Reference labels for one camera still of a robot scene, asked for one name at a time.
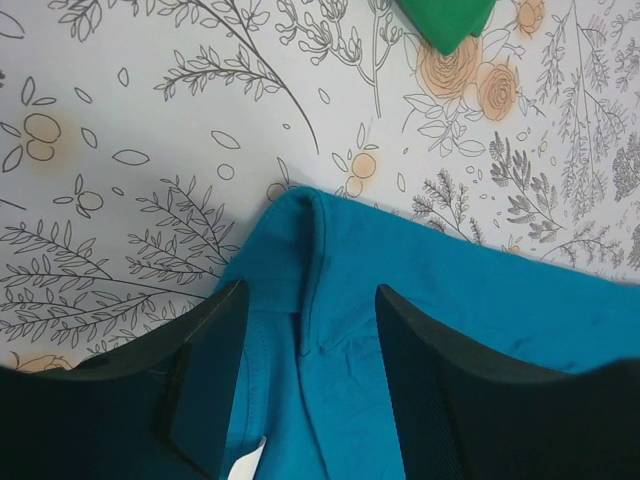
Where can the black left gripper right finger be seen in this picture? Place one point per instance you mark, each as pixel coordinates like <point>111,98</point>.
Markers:
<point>465,411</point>

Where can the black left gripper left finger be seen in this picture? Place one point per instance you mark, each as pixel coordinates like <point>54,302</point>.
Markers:
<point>157,407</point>

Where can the blue t shirt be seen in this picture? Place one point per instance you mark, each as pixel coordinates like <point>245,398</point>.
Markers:
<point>376,348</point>

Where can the floral patterned table mat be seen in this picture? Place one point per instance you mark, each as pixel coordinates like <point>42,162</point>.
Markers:
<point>140,139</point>

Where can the folded green t shirt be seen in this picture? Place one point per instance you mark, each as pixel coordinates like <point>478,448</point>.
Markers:
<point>445,24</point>

